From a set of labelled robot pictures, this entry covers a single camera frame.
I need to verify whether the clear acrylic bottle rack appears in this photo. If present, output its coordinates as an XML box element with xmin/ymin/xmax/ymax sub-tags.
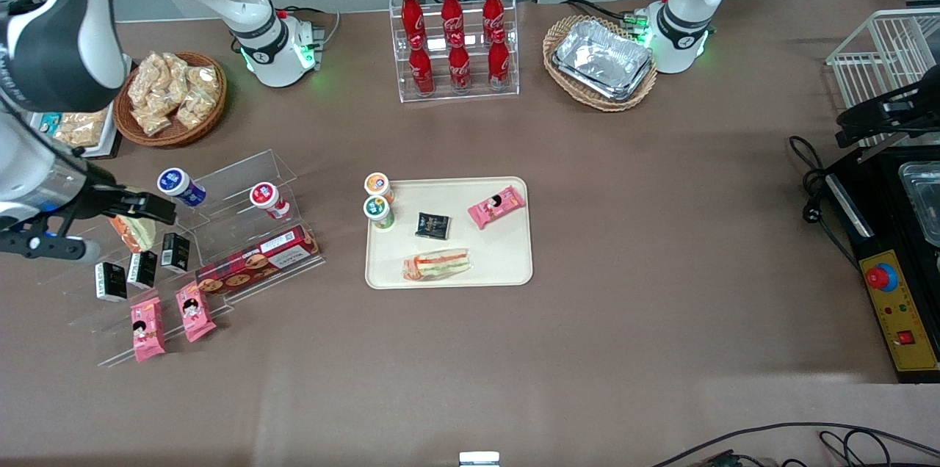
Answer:
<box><xmin>389</xmin><ymin>0</ymin><xmax>521</xmax><ymax>104</ymax></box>

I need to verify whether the triangular wrapped sandwich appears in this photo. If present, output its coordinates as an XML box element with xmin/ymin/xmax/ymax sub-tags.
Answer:
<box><xmin>109</xmin><ymin>214</ymin><xmax>157</xmax><ymax>254</ymax></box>

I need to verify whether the grey arm base cable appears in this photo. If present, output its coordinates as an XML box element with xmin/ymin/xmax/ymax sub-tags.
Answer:
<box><xmin>282</xmin><ymin>6</ymin><xmax>343</xmax><ymax>50</ymax></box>

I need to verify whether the white rectangular snack tray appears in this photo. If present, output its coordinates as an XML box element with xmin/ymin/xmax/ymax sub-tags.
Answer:
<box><xmin>29</xmin><ymin>54</ymin><xmax>134</xmax><ymax>158</ymax></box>

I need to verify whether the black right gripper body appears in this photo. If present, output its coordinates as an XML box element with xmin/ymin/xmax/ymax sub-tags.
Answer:
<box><xmin>55</xmin><ymin>170</ymin><xmax>120</xmax><ymax>234</ymax></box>

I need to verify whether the black tissue pack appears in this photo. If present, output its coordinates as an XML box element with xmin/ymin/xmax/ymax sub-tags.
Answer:
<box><xmin>415</xmin><ymin>212</ymin><xmax>451</xmax><ymax>242</ymax></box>
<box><xmin>160</xmin><ymin>233</ymin><xmax>191</xmax><ymax>275</ymax></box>
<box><xmin>128</xmin><ymin>250</ymin><xmax>159</xmax><ymax>289</ymax></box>
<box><xmin>95</xmin><ymin>263</ymin><xmax>129</xmax><ymax>303</ymax></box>

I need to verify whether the red cola bottle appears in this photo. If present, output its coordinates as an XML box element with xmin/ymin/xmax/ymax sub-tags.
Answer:
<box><xmin>400</xmin><ymin>0</ymin><xmax>427</xmax><ymax>42</ymax></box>
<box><xmin>482</xmin><ymin>0</ymin><xmax>507</xmax><ymax>38</ymax></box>
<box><xmin>440</xmin><ymin>0</ymin><xmax>466</xmax><ymax>39</ymax></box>
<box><xmin>487</xmin><ymin>29</ymin><xmax>512</xmax><ymax>91</ymax></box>
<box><xmin>447</xmin><ymin>32</ymin><xmax>473</xmax><ymax>93</ymax></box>
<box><xmin>408</xmin><ymin>34</ymin><xmax>436</xmax><ymax>96</ymax></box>

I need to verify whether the aluminium foil tray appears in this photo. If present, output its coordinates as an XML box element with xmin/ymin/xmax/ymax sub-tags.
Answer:
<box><xmin>552</xmin><ymin>19</ymin><xmax>655</xmax><ymax>103</ymax></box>

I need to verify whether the long black cable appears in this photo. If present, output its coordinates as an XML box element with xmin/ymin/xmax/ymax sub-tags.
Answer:
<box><xmin>650</xmin><ymin>421</ymin><xmax>940</xmax><ymax>467</ymax></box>

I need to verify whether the metal food container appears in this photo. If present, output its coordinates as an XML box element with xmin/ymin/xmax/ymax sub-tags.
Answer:
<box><xmin>897</xmin><ymin>162</ymin><xmax>940</xmax><ymax>248</ymax></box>

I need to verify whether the black power cable with plug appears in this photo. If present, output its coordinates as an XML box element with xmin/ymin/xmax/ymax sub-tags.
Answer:
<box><xmin>789</xmin><ymin>135</ymin><xmax>861</xmax><ymax>271</ymax></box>

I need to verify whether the looped black cable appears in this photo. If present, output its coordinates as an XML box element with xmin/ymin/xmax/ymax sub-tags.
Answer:
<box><xmin>818</xmin><ymin>429</ymin><xmax>940</xmax><ymax>467</ymax></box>

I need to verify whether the light oval wicker basket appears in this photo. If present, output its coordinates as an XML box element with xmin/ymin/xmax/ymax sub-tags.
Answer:
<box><xmin>543</xmin><ymin>15</ymin><xmax>659</xmax><ymax>113</ymax></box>

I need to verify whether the pink snack packet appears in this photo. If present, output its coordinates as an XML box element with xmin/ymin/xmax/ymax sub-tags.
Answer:
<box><xmin>175</xmin><ymin>281</ymin><xmax>218</xmax><ymax>344</ymax></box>
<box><xmin>468</xmin><ymin>186</ymin><xmax>527</xmax><ymax>231</ymax></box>
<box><xmin>130</xmin><ymin>297</ymin><xmax>167</xmax><ymax>364</ymax></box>

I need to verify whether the dark round wicker basket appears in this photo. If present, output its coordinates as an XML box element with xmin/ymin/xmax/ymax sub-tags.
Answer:
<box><xmin>113</xmin><ymin>51</ymin><xmax>228</xmax><ymax>148</ymax></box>

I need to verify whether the black sealing machine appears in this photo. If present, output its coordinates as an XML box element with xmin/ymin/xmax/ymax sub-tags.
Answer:
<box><xmin>822</xmin><ymin>144</ymin><xmax>940</xmax><ymax>384</ymax></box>

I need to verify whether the green-lid cup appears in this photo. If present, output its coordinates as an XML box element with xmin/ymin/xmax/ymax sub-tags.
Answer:
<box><xmin>363</xmin><ymin>195</ymin><xmax>396</xmax><ymax>231</ymax></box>

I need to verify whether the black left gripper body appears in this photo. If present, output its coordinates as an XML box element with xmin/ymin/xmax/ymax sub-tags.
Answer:
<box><xmin>911</xmin><ymin>76</ymin><xmax>940</xmax><ymax>134</ymax></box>

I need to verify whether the red cookie box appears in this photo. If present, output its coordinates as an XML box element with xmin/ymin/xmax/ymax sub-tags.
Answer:
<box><xmin>195</xmin><ymin>225</ymin><xmax>322</xmax><ymax>297</ymax></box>

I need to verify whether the clear acrylic display stand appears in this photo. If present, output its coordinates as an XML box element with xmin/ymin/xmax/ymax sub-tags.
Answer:
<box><xmin>62</xmin><ymin>150</ymin><xmax>325</xmax><ymax>368</ymax></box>

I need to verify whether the long plastic-wrapped sandwich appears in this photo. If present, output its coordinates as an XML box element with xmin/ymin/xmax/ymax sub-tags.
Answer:
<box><xmin>401</xmin><ymin>247</ymin><xmax>473</xmax><ymax>283</ymax></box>

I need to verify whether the white wire basket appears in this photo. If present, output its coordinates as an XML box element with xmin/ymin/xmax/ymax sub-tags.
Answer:
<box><xmin>826</xmin><ymin>8</ymin><xmax>940</xmax><ymax>159</ymax></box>

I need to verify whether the black arm base cable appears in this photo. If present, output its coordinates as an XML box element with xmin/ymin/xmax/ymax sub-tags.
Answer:
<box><xmin>562</xmin><ymin>0</ymin><xmax>651</xmax><ymax>35</ymax></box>

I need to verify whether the cream plastic tray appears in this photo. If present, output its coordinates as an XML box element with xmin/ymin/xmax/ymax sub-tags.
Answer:
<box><xmin>366</xmin><ymin>177</ymin><xmax>533</xmax><ymax>289</ymax></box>

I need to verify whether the red-cap white bottle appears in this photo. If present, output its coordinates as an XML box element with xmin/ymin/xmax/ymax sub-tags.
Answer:
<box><xmin>249</xmin><ymin>181</ymin><xmax>292</xmax><ymax>222</ymax></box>

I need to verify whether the blue-cap white bottle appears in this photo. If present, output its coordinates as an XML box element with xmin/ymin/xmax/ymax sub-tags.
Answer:
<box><xmin>157</xmin><ymin>167</ymin><xmax>207</xmax><ymax>208</ymax></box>

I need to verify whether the clear bag of crackers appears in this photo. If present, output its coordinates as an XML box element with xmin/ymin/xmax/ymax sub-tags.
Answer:
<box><xmin>53</xmin><ymin>111</ymin><xmax>109</xmax><ymax>148</ymax></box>
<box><xmin>176</xmin><ymin>67</ymin><xmax>220</xmax><ymax>129</ymax></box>
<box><xmin>134</xmin><ymin>106</ymin><xmax>175</xmax><ymax>137</ymax></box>
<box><xmin>129</xmin><ymin>54</ymin><xmax>170</xmax><ymax>111</ymax></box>
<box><xmin>163</xmin><ymin>52</ymin><xmax>195</xmax><ymax>105</ymax></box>

